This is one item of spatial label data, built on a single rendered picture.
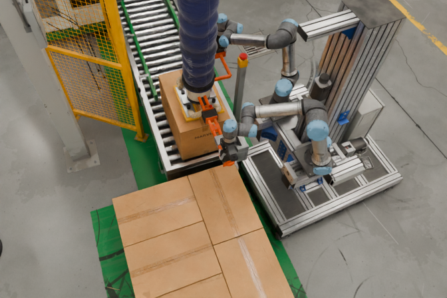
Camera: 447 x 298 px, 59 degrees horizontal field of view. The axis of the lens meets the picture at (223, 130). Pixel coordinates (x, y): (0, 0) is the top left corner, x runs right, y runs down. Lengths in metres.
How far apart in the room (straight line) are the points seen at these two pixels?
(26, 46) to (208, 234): 1.79
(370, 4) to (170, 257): 2.05
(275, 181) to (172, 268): 1.24
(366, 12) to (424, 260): 2.39
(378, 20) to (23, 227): 3.18
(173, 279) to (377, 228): 1.92
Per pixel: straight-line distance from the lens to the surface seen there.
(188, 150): 3.15
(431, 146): 4.61
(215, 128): 2.62
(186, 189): 3.13
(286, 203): 3.52
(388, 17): 2.31
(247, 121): 2.28
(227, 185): 3.16
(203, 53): 2.45
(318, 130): 2.18
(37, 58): 3.02
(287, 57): 2.79
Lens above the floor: 3.36
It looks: 55 degrees down
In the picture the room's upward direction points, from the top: 5 degrees clockwise
